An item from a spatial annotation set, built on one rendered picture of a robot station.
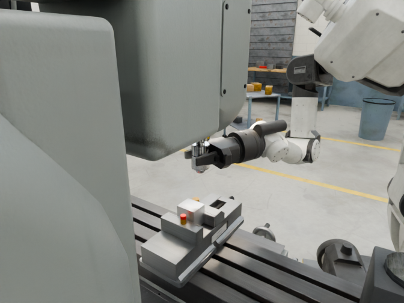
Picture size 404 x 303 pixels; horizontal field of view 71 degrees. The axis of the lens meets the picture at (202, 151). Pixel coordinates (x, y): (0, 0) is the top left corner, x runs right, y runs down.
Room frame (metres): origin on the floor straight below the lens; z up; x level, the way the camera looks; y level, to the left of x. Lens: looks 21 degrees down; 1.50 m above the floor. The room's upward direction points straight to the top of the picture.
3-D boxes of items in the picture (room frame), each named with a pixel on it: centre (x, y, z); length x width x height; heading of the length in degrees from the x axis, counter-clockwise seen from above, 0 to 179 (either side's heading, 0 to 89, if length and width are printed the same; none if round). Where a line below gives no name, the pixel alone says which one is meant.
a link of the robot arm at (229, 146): (0.72, -0.07, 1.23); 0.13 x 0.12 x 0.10; 31
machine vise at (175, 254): (0.71, 0.01, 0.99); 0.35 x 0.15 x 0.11; 145
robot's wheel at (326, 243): (1.14, -0.68, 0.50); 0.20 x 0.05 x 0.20; 76
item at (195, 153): (0.67, 0.00, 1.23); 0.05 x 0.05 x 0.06
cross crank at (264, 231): (1.09, -0.27, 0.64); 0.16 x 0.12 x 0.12; 146
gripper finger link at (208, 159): (0.65, -0.01, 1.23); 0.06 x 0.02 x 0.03; 122
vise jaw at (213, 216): (0.74, 0.00, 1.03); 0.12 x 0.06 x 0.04; 55
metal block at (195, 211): (0.69, 0.03, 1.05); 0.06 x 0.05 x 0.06; 55
